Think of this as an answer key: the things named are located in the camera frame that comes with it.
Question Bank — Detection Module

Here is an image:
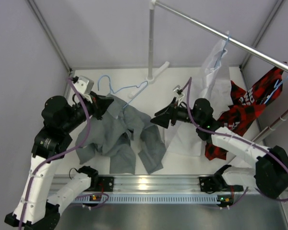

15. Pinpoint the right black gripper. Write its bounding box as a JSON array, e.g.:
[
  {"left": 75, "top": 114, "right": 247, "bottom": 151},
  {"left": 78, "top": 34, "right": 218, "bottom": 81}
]
[{"left": 151, "top": 97, "right": 202, "bottom": 129}]

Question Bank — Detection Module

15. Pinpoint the grey button shirt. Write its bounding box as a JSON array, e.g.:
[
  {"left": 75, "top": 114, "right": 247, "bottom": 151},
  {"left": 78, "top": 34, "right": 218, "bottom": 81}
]
[{"left": 76, "top": 94, "right": 166, "bottom": 174}]

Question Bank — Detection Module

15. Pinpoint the light blue hanger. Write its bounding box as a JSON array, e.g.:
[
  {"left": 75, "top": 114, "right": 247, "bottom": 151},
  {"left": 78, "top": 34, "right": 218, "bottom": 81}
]
[{"left": 97, "top": 75, "right": 148, "bottom": 108}]

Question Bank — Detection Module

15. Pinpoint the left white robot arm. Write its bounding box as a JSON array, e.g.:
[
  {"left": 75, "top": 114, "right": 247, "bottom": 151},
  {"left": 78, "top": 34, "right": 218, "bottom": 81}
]
[{"left": 4, "top": 92, "right": 114, "bottom": 230}]

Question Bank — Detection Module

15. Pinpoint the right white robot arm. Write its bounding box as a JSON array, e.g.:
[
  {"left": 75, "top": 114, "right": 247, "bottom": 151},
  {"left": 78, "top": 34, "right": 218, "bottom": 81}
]
[{"left": 151, "top": 98, "right": 288, "bottom": 202}]

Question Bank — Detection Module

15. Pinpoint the white hanging shirt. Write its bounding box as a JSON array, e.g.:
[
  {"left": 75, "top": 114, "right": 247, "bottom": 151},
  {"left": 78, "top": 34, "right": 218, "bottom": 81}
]
[{"left": 164, "top": 31, "right": 232, "bottom": 158}]

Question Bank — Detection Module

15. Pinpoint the blue hanger under white shirt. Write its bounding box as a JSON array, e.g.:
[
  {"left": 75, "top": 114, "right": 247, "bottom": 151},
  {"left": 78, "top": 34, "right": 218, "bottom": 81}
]
[{"left": 214, "top": 34, "right": 231, "bottom": 68}]

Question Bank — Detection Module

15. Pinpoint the red black plaid shirt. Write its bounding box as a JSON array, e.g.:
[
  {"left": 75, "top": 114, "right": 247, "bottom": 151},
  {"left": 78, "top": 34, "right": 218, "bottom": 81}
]
[{"left": 204, "top": 67, "right": 284, "bottom": 161}]

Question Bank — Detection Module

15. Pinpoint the blue hanger under red shirt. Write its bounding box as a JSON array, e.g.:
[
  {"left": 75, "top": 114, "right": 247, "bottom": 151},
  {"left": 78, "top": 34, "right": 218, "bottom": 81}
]
[{"left": 263, "top": 75, "right": 288, "bottom": 104}]

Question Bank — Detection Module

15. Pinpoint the white rack foot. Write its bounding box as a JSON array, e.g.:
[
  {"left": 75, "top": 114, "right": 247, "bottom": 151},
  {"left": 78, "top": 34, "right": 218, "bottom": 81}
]
[{"left": 128, "top": 61, "right": 170, "bottom": 99}]

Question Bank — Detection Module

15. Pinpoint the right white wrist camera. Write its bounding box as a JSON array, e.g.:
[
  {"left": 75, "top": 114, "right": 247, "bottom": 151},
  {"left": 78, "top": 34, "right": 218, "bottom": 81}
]
[{"left": 173, "top": 85, "right": 185, "bottom": 105}]

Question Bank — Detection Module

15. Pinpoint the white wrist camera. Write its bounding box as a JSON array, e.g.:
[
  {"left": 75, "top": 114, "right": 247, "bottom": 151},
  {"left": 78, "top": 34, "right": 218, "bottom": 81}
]
[
  {"left": 173, "top": 85, "right": 185, "bottom": 105},
  {"left": 72, "top": 76, "right": 94, "bottom": 102}
]

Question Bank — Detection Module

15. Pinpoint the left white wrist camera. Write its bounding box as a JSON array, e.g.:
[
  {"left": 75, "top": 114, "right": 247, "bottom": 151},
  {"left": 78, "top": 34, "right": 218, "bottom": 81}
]
[{"left": 72, "top": 76, "right": 94, "bottom": 102}]

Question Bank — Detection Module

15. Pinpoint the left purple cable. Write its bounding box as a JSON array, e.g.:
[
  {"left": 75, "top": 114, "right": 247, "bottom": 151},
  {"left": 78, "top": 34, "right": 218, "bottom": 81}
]
[{"left": 18, "top": 76, "right": 110, "bottom": 230}]

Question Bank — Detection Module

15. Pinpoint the aluminium mounting rail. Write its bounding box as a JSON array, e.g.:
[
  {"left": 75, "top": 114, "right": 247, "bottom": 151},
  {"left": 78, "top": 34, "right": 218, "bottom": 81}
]
[{"left": 49, "top": 175, "right": 210, "bottom": 196}]

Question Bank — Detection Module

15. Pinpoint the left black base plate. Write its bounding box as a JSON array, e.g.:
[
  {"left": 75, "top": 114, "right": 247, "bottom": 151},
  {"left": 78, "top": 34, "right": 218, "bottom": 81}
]
[{"left": 95, "top": 176, "right": 114, "bottom": 192}]

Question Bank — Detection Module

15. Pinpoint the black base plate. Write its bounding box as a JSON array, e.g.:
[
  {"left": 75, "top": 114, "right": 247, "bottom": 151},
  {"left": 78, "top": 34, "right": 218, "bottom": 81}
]
[
  {"left": 95, "top": 176, "right": 114, "bottom": 192},
  {"left": 199, "top": 176, "right": 218, "bottom": 194}
]

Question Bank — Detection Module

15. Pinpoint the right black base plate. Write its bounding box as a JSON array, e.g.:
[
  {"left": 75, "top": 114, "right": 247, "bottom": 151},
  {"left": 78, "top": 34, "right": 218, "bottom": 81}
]
[{"left": 199, "top": 176, "right": 218, "bottom": 194}]

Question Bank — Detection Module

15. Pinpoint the slotted grey cable duct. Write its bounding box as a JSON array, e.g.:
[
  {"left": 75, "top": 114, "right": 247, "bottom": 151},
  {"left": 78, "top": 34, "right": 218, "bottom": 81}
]
[{"left": 72, "top": 194, "right": 220, "bottom": 204}]

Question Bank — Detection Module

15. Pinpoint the white rack upright post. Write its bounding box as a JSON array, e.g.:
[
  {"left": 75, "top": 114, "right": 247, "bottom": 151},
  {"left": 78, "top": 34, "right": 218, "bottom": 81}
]
[{"left": 146, "top": 2, "right": 157, "bottom": 81}]

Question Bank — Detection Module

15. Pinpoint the silver clothes rack rail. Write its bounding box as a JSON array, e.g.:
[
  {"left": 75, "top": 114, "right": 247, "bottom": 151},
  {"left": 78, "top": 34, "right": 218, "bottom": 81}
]
[{"left": 150, "top": 0, "right": 288, "bottom": 73}]

